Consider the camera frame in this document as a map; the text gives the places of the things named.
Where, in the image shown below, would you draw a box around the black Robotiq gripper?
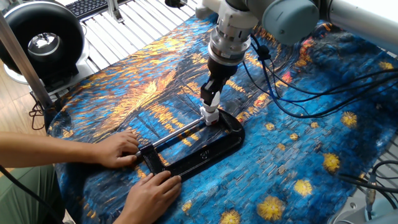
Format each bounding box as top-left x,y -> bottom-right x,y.
200,55 -> 239,107

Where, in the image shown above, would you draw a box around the white light bulb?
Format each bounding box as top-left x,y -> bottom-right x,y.
201,91 -> 221,114

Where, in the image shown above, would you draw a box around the white lamp socket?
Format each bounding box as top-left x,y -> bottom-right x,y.
199,105 -> 220,127

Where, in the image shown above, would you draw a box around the black C-clamp with silver screw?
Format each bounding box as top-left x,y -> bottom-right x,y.
135,108 -> 246,182

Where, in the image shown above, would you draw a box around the person's right forearm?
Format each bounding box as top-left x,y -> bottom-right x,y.
112,214 -> 141,224

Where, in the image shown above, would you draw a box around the person's left forearm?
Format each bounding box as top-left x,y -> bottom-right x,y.
0,131 -> 100,169

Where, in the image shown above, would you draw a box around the person's left hand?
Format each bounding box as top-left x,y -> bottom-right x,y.
92,129 -> 141,169

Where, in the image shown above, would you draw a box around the person's right hand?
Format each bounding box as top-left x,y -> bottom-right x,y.
124,170 -> 183,224

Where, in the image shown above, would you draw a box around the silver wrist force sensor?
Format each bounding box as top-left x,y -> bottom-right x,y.
207,23 -> 252,67

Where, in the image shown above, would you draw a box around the starry night painting tablecloth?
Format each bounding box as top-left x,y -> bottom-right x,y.
43,14 -> 398,224

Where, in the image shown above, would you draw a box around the white vented wrist housing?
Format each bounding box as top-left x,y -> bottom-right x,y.
195,0 -> 259,32

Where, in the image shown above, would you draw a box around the black computer keyboard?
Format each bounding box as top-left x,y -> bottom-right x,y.
65,0 -> 133,20

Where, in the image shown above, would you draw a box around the green trousers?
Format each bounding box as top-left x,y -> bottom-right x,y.
0,164 -> 66,224

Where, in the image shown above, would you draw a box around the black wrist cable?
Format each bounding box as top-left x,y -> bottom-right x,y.
242,34 -> 398,119

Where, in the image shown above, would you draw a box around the aluminium upright bracket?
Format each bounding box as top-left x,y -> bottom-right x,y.
106,0 -> 125,24

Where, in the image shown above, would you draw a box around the black ring-shaped fan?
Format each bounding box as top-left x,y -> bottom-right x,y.
0,1 -> 91,94

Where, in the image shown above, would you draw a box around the black cable tangle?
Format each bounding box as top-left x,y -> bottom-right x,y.
28,91 -> 46,131

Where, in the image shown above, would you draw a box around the silver metal cable plug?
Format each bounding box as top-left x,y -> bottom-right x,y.
365,186 -> 377,214

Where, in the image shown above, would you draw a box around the aluminium frame bar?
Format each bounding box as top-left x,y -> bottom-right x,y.
0,11 -> 54,110

